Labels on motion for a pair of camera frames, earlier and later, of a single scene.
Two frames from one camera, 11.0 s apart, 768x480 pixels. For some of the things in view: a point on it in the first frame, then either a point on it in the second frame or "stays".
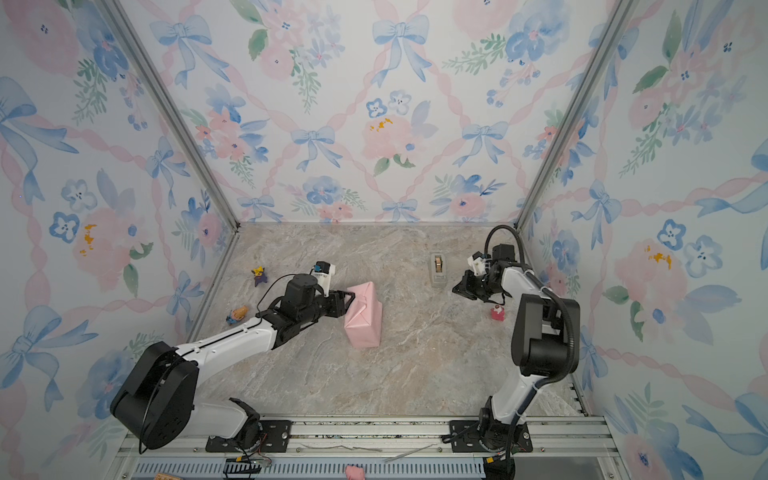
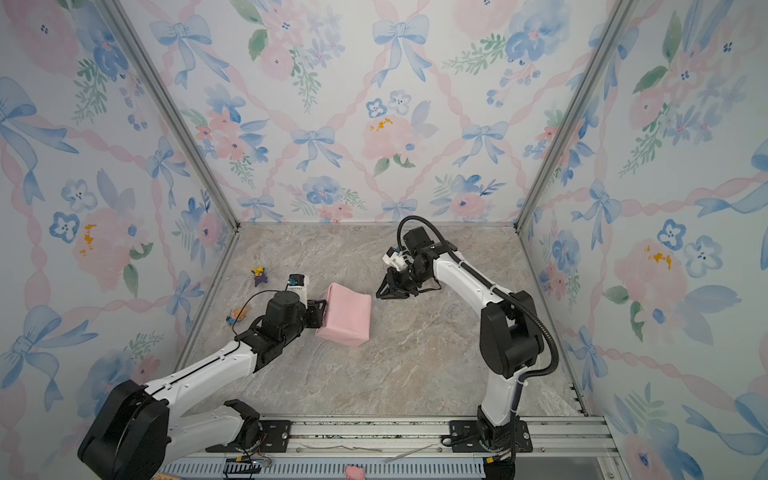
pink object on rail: x=354 y=473 stays
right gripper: x=465 y=286 → x=393 y=293
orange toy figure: x=236 y=315 stays
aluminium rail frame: x=564 y=449 stays
